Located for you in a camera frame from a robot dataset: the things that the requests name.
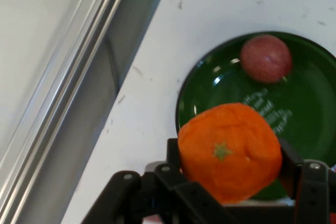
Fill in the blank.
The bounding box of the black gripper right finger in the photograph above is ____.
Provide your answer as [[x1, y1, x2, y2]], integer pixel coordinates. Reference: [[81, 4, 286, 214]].
[[278, 138, 336, 224]]

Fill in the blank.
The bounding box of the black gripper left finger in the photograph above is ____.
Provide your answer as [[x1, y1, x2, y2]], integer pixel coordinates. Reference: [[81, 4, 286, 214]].
[[81, 138, 237, 224]]

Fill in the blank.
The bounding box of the orange toy mandarin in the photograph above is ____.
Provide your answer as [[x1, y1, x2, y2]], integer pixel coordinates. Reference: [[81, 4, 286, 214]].
[[177, 102, 284, 204]]

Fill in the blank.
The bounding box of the round green plate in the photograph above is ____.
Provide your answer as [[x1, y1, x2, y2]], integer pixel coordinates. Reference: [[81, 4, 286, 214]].
[[175, 31, 336, 201]]

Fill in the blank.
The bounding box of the red toy apple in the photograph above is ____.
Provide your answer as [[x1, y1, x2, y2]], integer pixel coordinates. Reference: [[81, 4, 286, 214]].
[[240, 35, 293, 84]]

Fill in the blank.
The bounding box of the aluminium wall rail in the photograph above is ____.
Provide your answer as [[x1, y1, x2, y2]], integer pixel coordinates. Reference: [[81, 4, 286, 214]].
[[0, 0, 134, 224]]

